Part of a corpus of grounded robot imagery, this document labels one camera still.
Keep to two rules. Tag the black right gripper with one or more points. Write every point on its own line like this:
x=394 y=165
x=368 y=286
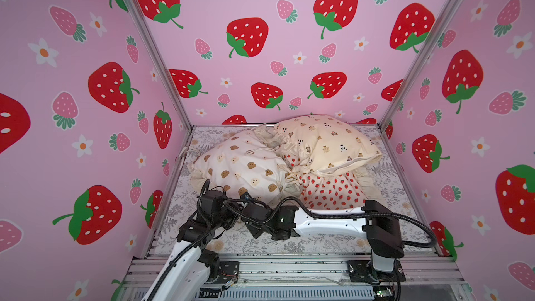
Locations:
x=249 y=211

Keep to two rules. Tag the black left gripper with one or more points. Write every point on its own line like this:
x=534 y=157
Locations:
x=229 y=203

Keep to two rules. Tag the white pillow brown bear print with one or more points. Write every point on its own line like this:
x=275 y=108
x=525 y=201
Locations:
x=244 y=164

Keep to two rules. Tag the strawberry print ruffled pillow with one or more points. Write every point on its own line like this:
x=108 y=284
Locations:
x=330 y=180

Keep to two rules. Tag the cream bear print pillow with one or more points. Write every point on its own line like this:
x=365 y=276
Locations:
x=319 y=144

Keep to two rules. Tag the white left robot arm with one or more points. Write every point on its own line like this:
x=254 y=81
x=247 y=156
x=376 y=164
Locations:
x=183 y=274

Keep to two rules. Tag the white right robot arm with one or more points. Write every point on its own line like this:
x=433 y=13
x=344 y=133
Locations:
x=372 y=222

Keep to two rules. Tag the fern print table mat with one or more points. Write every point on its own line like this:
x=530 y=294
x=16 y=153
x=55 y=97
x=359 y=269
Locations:
x=238 y=240

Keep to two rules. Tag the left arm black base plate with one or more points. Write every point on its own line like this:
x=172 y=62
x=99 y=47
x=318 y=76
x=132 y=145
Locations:
x=224 y=276

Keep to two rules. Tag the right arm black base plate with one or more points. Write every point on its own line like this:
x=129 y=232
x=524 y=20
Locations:
x=363 y=272

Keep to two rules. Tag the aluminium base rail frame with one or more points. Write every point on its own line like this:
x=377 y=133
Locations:
x=325 y=277

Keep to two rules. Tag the left aluminium corner post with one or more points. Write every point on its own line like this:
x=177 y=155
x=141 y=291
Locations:
x=135 y=12

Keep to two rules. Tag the aluminium corner post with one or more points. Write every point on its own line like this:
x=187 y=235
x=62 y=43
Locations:
x=135 y=12
x=447 y=13

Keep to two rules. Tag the right aluminium corner post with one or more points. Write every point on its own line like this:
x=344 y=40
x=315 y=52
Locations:
x=447 y=13

